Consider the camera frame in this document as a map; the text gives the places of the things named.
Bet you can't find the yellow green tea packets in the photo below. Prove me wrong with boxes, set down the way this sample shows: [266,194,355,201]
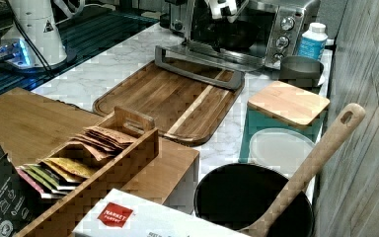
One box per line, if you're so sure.
[16,157,97,199]

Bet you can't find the dark grey round canister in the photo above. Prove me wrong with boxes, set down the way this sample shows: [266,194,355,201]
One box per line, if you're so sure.
[279,55,324,88]

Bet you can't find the oat bites cereal box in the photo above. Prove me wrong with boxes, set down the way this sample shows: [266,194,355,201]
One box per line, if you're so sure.
[72,189,248,237]

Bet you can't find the bamboo tea bag organizer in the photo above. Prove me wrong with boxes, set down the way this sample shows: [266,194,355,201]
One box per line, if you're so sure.
[15,107,159,237]

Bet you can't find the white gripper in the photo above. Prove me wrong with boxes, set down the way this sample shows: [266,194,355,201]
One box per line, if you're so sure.
[204,0,244,20]

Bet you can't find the black coffee bag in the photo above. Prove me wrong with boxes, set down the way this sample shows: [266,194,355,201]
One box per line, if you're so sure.
[0,145,43,237]

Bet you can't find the dark wooden cutting board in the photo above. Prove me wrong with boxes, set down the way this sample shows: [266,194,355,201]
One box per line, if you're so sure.
[93,62,243,146]

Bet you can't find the pink tea bag packets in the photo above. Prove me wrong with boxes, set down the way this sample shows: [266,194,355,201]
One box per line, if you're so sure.
[68,126,136,161]

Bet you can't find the wooden spoon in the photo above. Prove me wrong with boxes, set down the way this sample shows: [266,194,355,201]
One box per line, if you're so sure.
[239,103,366,237]

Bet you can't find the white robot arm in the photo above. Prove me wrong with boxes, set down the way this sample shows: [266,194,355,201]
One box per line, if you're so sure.
[0,0,88,73]

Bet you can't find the white bottle blue label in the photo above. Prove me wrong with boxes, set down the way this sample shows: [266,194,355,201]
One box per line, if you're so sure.
[297,23,328,60]

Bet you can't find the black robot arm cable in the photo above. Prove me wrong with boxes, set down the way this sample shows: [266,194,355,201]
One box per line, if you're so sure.
[5,0,56,77]

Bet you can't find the black utensil crock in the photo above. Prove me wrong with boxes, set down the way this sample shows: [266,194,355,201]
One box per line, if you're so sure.
[193,163,314,237]

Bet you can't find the stainless steel toaster oven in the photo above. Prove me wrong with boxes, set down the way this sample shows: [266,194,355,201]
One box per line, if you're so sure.
[155,0,321,90]

